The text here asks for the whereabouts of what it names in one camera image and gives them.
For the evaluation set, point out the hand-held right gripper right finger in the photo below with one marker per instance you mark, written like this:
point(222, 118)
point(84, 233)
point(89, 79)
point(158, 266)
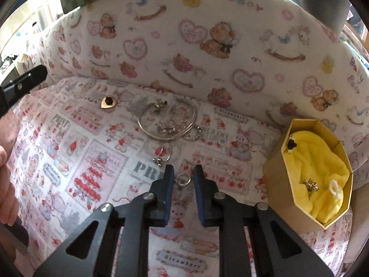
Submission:
point(201, 202)

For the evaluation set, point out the small black bead charm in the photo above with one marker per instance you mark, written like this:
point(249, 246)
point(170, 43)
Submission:
point(293, 144)

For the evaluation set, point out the strawberry printed cloth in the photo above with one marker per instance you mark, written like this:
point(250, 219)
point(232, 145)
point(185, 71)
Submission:
point(86, 138)

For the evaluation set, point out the teddy bear printed cloth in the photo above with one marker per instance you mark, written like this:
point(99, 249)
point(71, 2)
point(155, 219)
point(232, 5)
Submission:
point(201, 49)

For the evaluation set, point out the gold heart pendant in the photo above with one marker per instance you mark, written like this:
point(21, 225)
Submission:
point(108, 103)

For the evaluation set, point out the large silver bangle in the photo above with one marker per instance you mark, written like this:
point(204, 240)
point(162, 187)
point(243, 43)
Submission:
point(143, 128)

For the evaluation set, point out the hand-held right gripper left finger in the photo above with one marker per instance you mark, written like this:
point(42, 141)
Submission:
point(169, 199)

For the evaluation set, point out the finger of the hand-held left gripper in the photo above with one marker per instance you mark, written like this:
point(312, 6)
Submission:
point(23, 83)

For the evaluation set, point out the silver crystal charm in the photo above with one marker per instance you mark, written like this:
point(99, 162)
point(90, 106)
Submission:
point(310, 185)

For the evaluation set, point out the person's left hand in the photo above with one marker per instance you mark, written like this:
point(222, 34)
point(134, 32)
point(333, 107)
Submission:
point(7, 196)

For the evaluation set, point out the silver earring pair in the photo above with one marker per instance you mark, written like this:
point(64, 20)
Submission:
point(166, 129)

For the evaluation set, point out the thin silver bangle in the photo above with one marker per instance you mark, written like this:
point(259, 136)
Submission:
point(190, 112)

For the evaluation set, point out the gold octagonal box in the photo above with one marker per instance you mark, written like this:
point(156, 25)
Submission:
point(284, 196)

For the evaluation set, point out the silver flower brooch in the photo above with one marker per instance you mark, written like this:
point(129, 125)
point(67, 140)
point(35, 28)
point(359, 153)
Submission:
point(159, 105)

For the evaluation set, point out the yellow fluffy cloth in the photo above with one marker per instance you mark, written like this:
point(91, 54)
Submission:
point(314, 161)

